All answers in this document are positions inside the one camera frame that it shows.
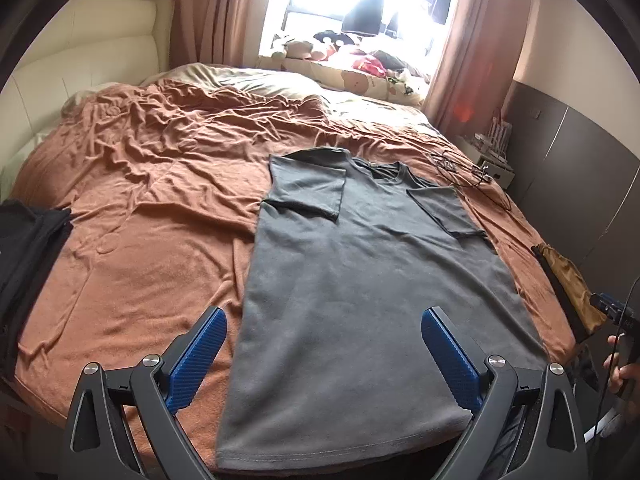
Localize grey t-shirt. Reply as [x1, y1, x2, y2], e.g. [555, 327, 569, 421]
[216, 148, 547, 474]

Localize folded brown clothes stack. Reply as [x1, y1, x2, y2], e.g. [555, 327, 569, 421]
[530, 243, 605, 344]

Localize folded black clothes stack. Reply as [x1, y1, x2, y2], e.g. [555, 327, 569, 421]
[1, 200, 73, 379]

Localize person's right hand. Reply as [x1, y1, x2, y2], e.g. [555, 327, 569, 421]
[603, 333, 639, 394]

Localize white bedside table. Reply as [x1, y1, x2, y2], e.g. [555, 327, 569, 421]
[454, 112, 515, 190]

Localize beige patterned pillow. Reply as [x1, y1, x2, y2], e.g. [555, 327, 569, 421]
[257, 55, 428, 108]

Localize right pink curtain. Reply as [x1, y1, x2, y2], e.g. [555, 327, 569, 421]
[423, 0, 533, 140]

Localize pink curtain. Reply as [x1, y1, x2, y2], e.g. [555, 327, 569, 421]
[423, 0, 533, 140]
[169, 0, 266, 67]

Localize cream padded headboard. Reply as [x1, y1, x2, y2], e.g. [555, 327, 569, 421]
[1, 0, 174, 162]

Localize plush toys on windowsill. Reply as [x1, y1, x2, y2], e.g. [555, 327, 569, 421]
[270, 30, 432, 84]

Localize left pink curtain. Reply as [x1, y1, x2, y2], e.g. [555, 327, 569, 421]
[169, 0, 266, 67]

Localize dark hanging garment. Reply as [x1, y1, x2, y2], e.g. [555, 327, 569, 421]
[341, 0, 384, 37]

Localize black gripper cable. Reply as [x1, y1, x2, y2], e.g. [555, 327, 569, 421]
[581, 274, 640, 441]

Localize black cable on bed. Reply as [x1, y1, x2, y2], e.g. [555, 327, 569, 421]
[429, 149, 514, 212]

